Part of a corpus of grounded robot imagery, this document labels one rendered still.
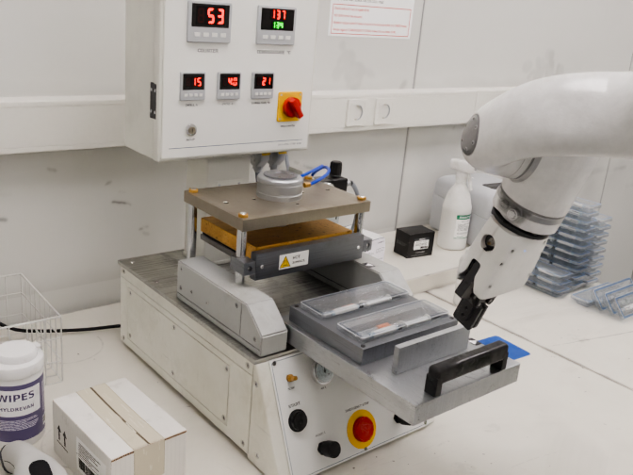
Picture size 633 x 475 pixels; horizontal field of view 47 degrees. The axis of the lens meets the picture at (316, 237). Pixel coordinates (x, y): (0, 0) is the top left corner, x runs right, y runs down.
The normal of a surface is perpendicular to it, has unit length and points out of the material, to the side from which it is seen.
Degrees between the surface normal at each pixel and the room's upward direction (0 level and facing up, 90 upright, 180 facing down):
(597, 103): 64
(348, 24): 90
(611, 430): 0
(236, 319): 90
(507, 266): 109
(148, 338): 90
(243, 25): 90
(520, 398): 0
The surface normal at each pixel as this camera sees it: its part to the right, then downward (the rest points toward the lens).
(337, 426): 0.61, -0.13
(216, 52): 0.63, 0.30
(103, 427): 0.10, -0.95
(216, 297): -0.77, 0.14
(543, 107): -0.57, -0.25
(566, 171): -0.04, 0.56
